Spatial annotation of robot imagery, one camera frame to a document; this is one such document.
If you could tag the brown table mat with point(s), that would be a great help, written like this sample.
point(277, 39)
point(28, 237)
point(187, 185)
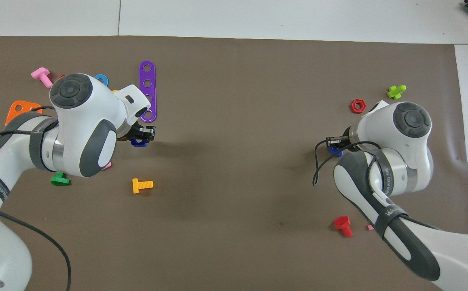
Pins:
point(234, 161)

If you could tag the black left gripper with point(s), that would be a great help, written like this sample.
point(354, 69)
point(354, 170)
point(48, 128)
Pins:
point(132, 133)

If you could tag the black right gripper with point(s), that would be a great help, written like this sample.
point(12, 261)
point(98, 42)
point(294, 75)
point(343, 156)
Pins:
point(346, 143)

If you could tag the green plastic screw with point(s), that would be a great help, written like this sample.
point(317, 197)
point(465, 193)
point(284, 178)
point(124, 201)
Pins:
point(59, 180)

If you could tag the red plastic screw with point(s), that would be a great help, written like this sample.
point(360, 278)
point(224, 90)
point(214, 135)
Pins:
point(343, 223)

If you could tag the pink square nut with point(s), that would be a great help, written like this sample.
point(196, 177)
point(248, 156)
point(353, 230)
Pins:
point(108, 165)

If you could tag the blue two-hole plate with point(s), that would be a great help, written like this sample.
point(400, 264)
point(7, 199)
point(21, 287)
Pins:
point(105, 77)

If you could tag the orange plastic screw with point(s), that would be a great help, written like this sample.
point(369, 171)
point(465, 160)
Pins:
point(138, 186)

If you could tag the blue triangle-head screw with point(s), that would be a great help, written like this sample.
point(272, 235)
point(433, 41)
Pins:
point(335, 152)

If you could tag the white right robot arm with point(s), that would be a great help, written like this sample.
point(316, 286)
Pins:
point(403, 161)

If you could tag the orange heart-shaped plate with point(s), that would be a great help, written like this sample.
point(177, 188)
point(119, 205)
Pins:
point(13, 110)

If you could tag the blue square nut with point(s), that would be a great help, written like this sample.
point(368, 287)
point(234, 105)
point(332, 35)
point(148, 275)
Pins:
point(138, 143)

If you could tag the purple four-hole plate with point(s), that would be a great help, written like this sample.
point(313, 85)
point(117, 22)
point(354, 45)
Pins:
point(147, 76)

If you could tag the lime green cross-head screw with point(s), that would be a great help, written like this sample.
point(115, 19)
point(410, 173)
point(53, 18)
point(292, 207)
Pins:
point(395, 92)

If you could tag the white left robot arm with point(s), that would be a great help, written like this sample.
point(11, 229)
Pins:
point(84, 129)

